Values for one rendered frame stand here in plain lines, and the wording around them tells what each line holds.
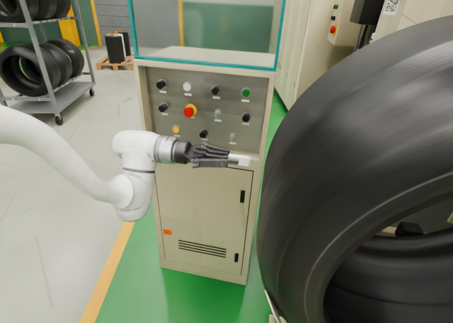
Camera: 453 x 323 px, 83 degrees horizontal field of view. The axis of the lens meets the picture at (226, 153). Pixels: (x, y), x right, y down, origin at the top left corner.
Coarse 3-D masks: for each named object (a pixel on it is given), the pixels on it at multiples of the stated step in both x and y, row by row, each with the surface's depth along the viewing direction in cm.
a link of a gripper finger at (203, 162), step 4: (192, 160) 76; (196, 160) 76; (200, 160) 76; (204, 160) 76; (208, 160) 76; (212, 160) 76; (216, 160) 76; (220, 160) 77; (224, 160) 77; (200, 164) 77; (204, 164) 77; (208, 164) 77; (212, 164) 77; (216, 164) 77
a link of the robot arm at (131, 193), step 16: (0, 112) 45; (16, 112) 49; (0, 128) 45; (16, 128) 48; (32, 128) 51; (48, 128) 54; (16, 144) 50; (32, 144) 52; (48, 144) 54; (64, 144) 57; (48, 160) 56; (64, 160) 58; (80, 160) 62; (64, 176) 61; (80, 176) 62; (96, 176) 67; (128, 176) 78; (144, 176) 80; (96, 192) 67; (112, 192) 71; (128, 192) 75; (144, 192) 79; (128, 208) 78; (144, 208) 81
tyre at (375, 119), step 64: (384, 64) 29; (448, 64) 23; (320, 128) 29; (384, 128) 24; (448, 128) 21; (320, 192) 27; (384, 192) 24; (448, 192) 22; (320, 256) 30; (384, 256) 64; (448, 256) 60; (320, 320) 35; (384, 320) 55; (448, 320) 53
